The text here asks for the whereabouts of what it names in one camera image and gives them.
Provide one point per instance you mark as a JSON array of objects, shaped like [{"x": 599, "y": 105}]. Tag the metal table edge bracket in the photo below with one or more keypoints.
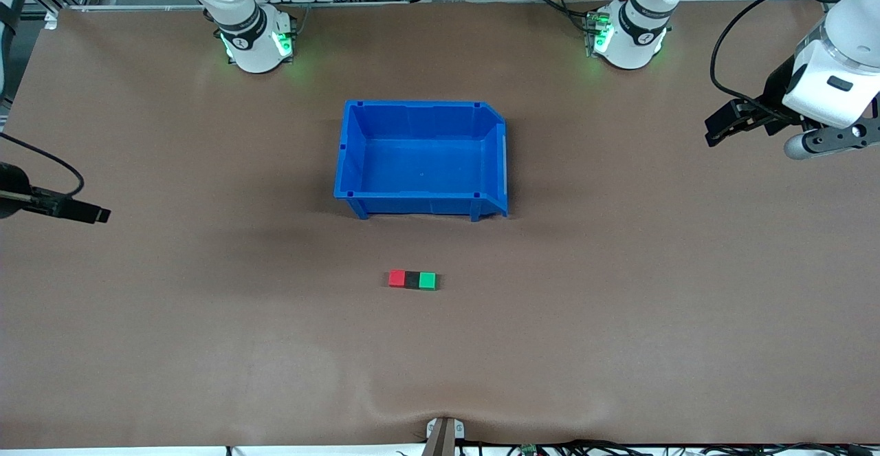
[{"x": 443, "y": 435}]

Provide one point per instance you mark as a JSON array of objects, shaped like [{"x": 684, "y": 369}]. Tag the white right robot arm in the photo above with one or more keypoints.
[{"x": 247, "y": 36}]

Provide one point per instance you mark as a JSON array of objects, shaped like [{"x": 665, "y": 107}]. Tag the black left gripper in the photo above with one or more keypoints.
[{"x": 775, "y": 93}]

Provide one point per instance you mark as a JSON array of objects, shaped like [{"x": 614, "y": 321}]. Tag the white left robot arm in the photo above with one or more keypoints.
[{"x": 852, "y": 36}]

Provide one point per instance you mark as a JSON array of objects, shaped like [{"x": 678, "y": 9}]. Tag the brown table mat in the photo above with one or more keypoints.
[{"x": 440, "y": 360}]

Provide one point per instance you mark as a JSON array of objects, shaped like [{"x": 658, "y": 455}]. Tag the blue plastic bin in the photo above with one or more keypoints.
[{"x": 426, "y": 160}]

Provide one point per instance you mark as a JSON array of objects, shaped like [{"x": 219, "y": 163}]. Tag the red cube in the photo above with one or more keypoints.
[{"x": 397, "y": 278}]

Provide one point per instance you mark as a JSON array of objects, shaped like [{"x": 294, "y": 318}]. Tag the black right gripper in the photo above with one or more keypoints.
[{"x": 12, "y": 190}]

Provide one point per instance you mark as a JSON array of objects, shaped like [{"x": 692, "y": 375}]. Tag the black cube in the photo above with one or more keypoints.
[{"x": 412, "y": 280}]

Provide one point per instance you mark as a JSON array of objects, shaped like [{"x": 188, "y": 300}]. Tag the green cube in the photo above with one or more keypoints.
[{"x": 427, "y": 280}]

